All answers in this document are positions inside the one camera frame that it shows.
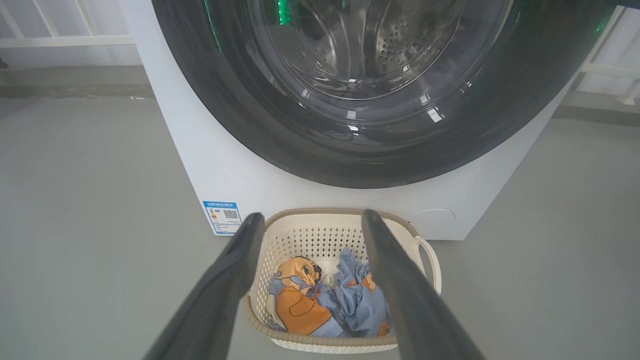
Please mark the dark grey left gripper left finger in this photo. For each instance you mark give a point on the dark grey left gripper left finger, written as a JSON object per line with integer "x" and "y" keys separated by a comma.
{"x": 220, "y": 290}

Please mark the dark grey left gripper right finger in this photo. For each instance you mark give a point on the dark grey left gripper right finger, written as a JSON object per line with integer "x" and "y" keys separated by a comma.
{"x": 405, "y": 295}

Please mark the blue garment small cartoon prints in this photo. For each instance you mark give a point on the blue garment small cartoon prints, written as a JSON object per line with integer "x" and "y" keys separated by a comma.
{"x": 350, "y": 295}

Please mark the beige cloth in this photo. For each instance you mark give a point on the beige cloth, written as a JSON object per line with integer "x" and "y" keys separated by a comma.
{"x": 300, "y": 310}

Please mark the dark glass washing machine door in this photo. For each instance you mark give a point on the dark glass washing machine door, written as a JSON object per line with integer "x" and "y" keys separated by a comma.
{"x": 225, "y": 100}

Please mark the cream perforated laundry basket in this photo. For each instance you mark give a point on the cream perforated laundry basket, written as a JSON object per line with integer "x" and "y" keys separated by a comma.
{"x": 310, "y": 240}

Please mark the white washing machine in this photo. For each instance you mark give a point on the white washing machine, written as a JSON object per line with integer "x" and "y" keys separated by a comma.
{"x": 225, "y": 165}

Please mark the steel washing drum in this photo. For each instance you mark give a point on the steel washing drum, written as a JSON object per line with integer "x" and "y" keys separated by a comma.
{"x": 350, "y": 45}

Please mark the blue energy label sticker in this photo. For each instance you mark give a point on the blue energy label sticker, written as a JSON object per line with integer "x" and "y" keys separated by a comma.
{"x": 222, "y": 217}

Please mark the round filter cover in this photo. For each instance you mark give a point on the round filter cover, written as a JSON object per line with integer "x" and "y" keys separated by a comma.
{"x": 434, "y": 222}

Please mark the white metal railing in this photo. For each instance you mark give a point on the white metal railing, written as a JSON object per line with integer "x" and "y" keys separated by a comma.
{"x": 65, "y": 41}

